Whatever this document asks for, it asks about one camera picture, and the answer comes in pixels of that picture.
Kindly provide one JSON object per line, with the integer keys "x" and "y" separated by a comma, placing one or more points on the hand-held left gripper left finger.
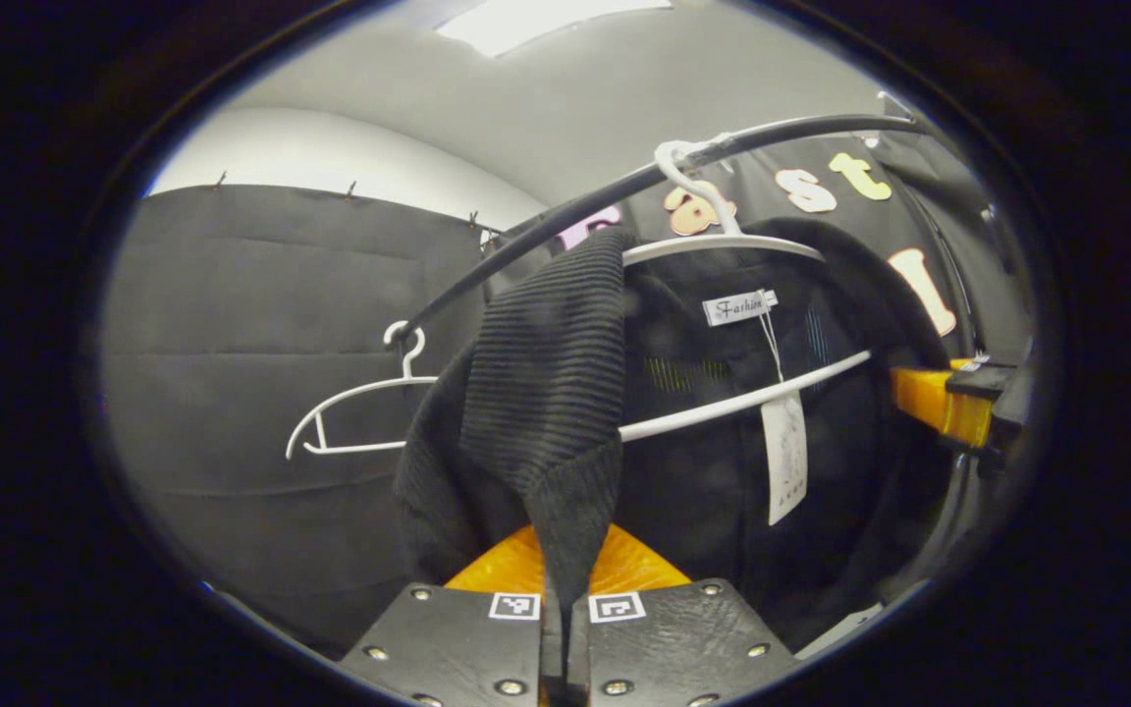
{"x": 457, "y": 648}

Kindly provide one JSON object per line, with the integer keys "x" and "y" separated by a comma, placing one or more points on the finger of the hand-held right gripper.
{"x": 939, "y": 405}

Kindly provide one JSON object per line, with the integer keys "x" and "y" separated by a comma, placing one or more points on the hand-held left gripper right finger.
{"x": 673, "y": 648}

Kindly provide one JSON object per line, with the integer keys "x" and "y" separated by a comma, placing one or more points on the white clothes hanger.
{"x": 359, "y": 448}
{"x": 723, "y": 242}

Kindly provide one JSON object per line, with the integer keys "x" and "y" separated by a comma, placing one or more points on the black knitted garment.
{"x": 546, "y": 373}

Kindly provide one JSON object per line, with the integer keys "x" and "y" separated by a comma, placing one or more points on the white empty clothes hanger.
{"x": 359, "y": 448}

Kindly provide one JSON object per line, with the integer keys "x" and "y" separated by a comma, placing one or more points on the black metal clothes rack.
{"x": 821, "y": 121}

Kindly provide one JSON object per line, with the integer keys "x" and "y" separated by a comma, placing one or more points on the black backdrop cloth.
{"x": 261, "y": 324}

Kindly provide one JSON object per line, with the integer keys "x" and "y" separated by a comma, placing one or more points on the large ceiling light panel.
{"x": 546, "y": 22}

